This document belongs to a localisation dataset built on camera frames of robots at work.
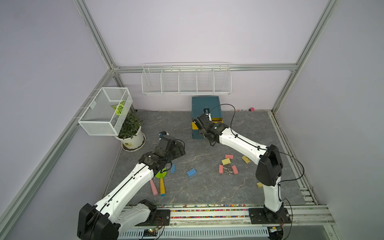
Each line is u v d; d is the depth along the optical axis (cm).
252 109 124
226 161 92
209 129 63
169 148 60
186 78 99
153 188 81
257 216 74
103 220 38
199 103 96
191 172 87
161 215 74
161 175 87
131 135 88
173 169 89
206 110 75
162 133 71
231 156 93
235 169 89
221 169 89
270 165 49
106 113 83
